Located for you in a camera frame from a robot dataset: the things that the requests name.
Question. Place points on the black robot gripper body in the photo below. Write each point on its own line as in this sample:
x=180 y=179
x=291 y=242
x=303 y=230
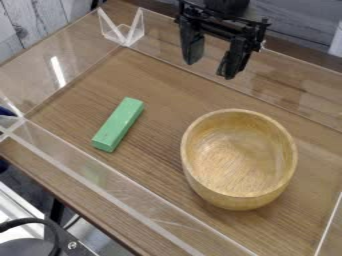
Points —
x=225 y=19

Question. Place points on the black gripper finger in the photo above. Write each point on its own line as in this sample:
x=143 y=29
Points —
x=235 y=58
x=191 y=41

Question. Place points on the green rectangular block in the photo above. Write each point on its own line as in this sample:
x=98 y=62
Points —
x=117 y=124

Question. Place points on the brown wooden bowl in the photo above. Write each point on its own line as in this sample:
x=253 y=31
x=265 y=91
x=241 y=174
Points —
x=239 y=158

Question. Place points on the clear acrylic tray wall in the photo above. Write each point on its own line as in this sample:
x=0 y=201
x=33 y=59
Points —
x=119 y=53

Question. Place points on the black metal bracket with screw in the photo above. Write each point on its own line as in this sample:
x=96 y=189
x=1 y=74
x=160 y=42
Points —
x=70 y=246

